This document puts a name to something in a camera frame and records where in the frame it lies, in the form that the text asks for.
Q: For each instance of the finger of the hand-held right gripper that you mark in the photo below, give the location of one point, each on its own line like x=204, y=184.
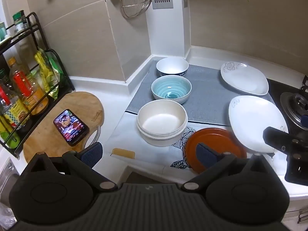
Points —
x=275, y=138

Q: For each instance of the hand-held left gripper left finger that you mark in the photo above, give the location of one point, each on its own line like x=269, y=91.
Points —
x=92, y=153

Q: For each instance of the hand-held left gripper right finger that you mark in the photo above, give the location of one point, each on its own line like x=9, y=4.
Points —
x=207, y=156

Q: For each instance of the orange plate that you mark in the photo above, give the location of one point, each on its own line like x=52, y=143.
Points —
x=211, y=137

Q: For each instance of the white plate with small print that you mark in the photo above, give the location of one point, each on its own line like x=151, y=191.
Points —
x=252, y=118

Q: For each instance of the cream bowl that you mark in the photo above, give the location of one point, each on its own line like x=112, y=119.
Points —
x=162, y=118

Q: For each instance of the white plate with large flower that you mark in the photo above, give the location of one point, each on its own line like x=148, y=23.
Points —
x=245, y=79

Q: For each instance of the teal spiral bowl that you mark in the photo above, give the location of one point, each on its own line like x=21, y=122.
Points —
x=171, y=89

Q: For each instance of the white bowl with blue pattern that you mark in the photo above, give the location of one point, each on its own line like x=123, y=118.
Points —
x=172, y=66

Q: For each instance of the black smartphone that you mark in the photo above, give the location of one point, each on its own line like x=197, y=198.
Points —
x=71, y=127

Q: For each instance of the white leaf-patterned cloth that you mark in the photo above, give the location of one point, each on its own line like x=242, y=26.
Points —
x=125, y=134

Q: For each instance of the metal stove burner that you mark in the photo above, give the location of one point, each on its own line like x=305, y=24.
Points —
x=292, y=103

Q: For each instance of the wooden cutting board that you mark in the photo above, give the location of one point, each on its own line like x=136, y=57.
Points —
x=79, y=101

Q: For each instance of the grey mat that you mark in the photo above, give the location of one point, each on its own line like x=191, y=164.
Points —
x=209, y=98

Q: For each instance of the green bottle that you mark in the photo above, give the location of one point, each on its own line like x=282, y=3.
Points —
x=9, y=134

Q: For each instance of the steel sink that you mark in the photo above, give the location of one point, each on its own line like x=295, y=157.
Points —
x=7, y=175

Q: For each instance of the red-capped chequered bottle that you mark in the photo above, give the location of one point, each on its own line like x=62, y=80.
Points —
x=14, y=110

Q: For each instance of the yellow packet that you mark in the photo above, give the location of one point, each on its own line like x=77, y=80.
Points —
x=44, y=74

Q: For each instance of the green packet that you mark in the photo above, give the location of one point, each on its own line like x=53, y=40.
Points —
x=55, y=65

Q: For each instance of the oil bottle with red label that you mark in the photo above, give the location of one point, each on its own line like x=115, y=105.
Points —
x=22, y=84

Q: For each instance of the pale clear bottle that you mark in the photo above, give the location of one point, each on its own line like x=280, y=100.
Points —
x=25, y=50

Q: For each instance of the green-capped spice jar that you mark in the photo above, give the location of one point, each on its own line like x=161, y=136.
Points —
x=19, y=20

